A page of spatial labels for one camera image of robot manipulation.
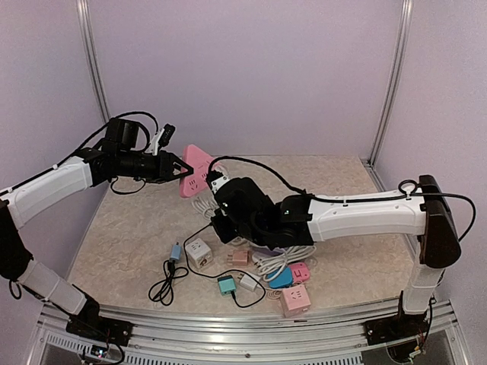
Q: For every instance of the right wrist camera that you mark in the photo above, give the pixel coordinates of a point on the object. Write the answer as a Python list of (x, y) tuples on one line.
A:
[(215, 180)]

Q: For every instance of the blue plug adapter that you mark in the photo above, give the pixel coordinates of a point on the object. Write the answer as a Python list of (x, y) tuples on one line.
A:
[(284, 279)]

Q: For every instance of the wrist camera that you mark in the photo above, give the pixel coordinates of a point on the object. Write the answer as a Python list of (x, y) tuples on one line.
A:
[(161, 139), (215, 180)]

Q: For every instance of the white usb charger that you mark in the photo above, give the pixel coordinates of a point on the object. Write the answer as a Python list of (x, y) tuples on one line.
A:
[(249, 282)]

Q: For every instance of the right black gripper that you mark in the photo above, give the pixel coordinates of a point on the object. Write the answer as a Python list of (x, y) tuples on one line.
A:
[(224, 233)]

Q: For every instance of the light blue charger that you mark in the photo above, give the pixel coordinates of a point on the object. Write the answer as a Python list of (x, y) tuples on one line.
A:
[(175, 253)]

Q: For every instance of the left aluminium frame post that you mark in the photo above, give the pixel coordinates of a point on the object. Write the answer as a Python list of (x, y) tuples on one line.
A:
[(90, 51)]

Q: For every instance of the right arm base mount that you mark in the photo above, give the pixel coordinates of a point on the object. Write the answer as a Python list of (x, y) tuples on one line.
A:
[(396, 327)]

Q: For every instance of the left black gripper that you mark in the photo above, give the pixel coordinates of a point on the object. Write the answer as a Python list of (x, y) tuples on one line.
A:
[(164, 167)]

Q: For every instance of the pink cube socket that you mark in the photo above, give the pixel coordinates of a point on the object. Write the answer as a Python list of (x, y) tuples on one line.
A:
[(295, 300)]

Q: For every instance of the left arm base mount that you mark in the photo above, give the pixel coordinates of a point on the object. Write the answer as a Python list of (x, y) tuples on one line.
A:
[(102, 331)]

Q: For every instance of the pink charger plug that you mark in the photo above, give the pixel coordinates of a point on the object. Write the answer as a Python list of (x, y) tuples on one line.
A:
[(238, 258)]

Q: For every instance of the white cube socket adapter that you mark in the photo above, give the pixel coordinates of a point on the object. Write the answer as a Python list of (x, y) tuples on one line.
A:
[(199, 252)]

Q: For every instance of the purple power strip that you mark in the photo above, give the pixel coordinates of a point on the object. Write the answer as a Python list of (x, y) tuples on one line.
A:
[(267, 252)]

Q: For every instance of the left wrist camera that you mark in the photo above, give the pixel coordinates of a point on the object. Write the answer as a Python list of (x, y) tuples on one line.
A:
[(161, 139)]

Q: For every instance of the pink triangular socket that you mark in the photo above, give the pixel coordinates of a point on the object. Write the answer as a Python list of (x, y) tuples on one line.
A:
[(199, 160)]

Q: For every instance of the aluminium frame post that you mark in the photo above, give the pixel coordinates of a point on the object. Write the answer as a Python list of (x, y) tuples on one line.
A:
[(393, 83), (90, 51)]

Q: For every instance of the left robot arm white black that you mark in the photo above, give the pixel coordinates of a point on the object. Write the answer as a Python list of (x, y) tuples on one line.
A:
[(127, 149)]

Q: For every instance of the teal usb charger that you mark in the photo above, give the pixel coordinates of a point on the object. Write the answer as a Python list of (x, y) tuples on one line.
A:
[(227, 285)]

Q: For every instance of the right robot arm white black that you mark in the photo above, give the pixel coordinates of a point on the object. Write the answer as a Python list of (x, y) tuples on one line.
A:
[(416, 208)]

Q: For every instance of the right aluminium frame post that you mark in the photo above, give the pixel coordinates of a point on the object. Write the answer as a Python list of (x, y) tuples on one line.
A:
[(393, 83)]

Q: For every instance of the front aluminium rail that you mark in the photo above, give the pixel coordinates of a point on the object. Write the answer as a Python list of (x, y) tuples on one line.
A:
[(333, 336)]

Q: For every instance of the pink socket adapter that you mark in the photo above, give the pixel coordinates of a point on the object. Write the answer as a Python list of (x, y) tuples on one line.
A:
[(300, 272)]

